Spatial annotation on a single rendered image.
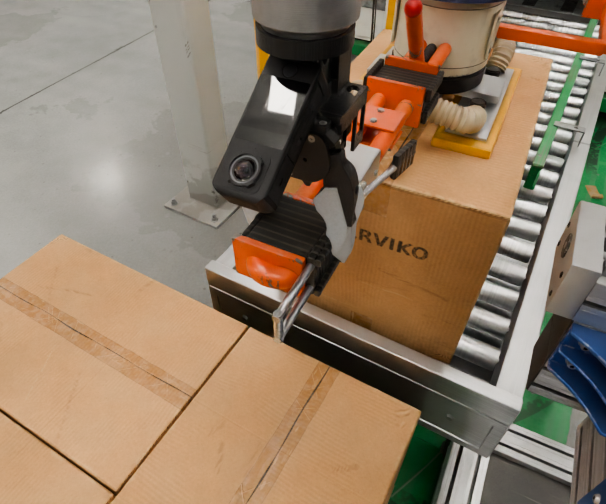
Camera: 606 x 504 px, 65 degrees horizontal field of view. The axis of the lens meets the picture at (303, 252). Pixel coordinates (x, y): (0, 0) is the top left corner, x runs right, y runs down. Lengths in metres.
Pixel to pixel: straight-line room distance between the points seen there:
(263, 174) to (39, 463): 0.80
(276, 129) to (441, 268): 0.55
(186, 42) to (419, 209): 1.24
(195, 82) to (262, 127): 1.52
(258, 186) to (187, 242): 1.75
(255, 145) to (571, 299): 0.47
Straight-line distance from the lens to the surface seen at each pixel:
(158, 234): 2.14
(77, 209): 2.40
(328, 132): 0.37
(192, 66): 1.85
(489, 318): 1.14
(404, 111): 0.67
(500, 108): 0.98
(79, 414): 1.04
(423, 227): 0.79
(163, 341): 1.08
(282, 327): 0.40
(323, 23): 0.34
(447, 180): 0.79
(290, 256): 0.42
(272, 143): 0.34
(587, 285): 0.66
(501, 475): 1.35
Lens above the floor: 1.40
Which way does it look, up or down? 45 degrees down
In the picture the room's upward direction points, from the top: straight up
